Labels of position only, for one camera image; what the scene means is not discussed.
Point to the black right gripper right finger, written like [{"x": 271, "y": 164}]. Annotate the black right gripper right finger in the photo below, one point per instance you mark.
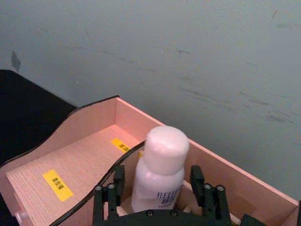
[{"x": 198, "y": 186}]

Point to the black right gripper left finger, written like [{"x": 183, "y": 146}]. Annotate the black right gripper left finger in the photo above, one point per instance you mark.
[{"x": 118, "y": 181}]

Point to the white plastic bottle with cap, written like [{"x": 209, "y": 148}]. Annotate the white plastic bottle with cap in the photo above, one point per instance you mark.
[{"x": 162, "y": 155}]

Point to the small yellow label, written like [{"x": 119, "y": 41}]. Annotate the small yellow label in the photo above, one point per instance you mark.
[{"x": 140, "y": 154}]

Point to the medium yellow label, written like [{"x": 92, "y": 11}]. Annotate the medium yellow label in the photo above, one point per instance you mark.
[{"x": 121, "y": 145}]

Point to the light wooden organizer box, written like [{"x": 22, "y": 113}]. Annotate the light wooden organizer box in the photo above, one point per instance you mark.
[{"x": 84, "y": 160}]

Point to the large yellow label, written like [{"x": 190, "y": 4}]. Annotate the large yellow label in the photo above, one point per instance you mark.
[{"x": 57, "y": 185}]

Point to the black table cloth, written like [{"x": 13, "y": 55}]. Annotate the black table cloth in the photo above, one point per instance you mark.
[{"x": 23, "y": 113}]

